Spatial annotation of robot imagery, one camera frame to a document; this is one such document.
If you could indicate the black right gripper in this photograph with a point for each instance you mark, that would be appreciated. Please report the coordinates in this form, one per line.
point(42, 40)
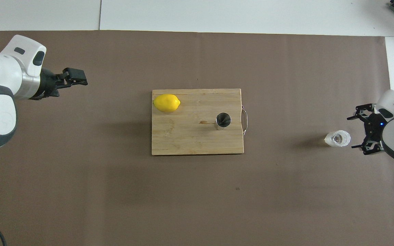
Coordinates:
point(374, 128)

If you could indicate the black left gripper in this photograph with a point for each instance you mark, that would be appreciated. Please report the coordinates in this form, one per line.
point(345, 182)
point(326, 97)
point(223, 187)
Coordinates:
point(48, 84)

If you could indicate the clear cut glass tumbler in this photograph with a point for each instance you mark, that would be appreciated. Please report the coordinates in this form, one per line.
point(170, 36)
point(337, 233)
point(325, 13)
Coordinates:
point(337, 139)

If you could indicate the stainless steel jigger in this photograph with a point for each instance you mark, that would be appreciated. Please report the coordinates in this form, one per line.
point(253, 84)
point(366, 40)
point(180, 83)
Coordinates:
point(223, 121)

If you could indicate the yellow lemon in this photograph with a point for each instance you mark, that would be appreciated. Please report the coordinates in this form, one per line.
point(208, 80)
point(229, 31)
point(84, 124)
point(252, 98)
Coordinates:
point(166, 103)

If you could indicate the brown paper table mat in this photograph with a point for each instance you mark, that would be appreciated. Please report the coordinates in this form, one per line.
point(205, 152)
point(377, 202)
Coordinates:
point(115, 191)

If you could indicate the wooden cutting board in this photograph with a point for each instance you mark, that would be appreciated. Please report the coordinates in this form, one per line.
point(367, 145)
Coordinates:
point(183, 136)

